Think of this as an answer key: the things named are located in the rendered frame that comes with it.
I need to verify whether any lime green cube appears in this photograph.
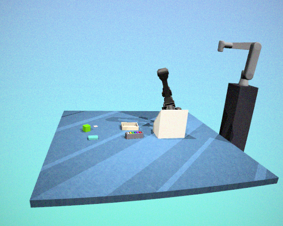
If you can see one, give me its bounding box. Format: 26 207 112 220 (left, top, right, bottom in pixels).
83 124 91 132

